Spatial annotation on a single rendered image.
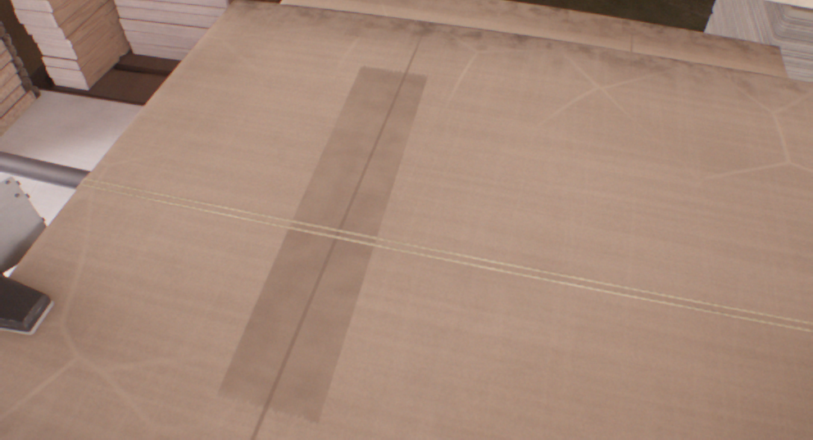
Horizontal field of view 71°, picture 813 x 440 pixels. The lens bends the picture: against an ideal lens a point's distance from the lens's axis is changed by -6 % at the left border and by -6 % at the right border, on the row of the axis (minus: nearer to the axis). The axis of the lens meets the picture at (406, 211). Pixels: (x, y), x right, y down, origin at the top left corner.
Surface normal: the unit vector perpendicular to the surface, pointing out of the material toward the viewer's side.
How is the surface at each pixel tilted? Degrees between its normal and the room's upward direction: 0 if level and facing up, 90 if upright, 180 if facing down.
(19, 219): 90
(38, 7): 92
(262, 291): 0
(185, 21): 91
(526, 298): 0
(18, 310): 0
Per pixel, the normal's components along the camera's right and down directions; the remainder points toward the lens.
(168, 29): -0.25, 0.77
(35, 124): 0.00, -0.65
